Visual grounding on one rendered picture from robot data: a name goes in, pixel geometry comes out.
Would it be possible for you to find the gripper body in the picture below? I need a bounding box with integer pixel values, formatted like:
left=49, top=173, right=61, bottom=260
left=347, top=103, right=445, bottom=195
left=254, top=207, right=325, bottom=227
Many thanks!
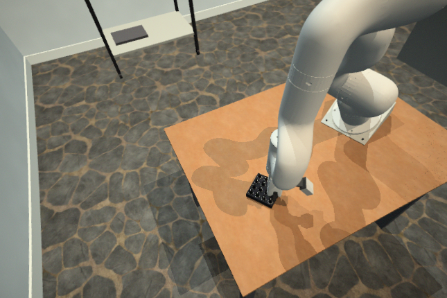
left=267, top=176, right=283, bottom=197

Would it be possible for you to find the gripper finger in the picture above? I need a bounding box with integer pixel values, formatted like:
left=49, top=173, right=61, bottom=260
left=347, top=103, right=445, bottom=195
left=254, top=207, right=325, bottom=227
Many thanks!
left=269, top=192, right=278, bottom=201

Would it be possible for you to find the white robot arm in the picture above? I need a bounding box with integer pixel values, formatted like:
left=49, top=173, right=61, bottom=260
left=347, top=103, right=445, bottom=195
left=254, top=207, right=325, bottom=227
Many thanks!
left=266, top=0, right=447, bottom=196

